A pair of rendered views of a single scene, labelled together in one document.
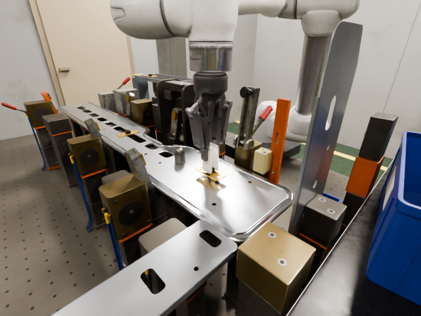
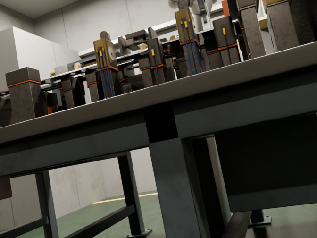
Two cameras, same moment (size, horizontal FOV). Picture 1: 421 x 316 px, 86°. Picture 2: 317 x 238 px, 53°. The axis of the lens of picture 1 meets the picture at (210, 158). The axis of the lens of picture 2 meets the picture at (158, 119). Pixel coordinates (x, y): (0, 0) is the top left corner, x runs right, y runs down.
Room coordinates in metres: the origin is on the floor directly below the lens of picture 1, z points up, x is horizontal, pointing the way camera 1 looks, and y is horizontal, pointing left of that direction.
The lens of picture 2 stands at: (-0.48, 0.91, 0.57)
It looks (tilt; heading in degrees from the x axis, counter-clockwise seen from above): 6 degrees up; 329
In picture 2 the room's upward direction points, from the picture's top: 11 degrees counter-clockwise
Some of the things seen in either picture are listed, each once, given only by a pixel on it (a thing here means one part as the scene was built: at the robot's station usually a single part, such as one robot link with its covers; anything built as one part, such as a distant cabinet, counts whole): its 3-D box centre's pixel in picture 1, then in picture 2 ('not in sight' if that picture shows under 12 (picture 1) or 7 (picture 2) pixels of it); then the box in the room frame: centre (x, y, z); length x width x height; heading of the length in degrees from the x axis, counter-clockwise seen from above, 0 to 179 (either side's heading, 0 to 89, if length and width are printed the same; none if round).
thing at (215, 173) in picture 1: (210, 170); not in sight; (0.51, 0.00, 1.02); 0.08 x 0.04 x 0.01; 44
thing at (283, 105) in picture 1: (271, 185); (235, 51); (0.55, -0.18, 0.95); 0.03 x 0.01 x 0.50; 44
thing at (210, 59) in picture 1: (210, 58); not in sight; (0.51, 0.00, 1.29); 0.09 x 0.09 x 0.06
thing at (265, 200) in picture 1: (124, 133); (105, 67); (0.86, 0.35, 1.00); 1.38 x 0.22 x 0.02; 44
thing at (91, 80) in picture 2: (125, 161); (100, 101); (0.91, 0.38, 0.84); 0.12 x 0.05 x 0.29; 134
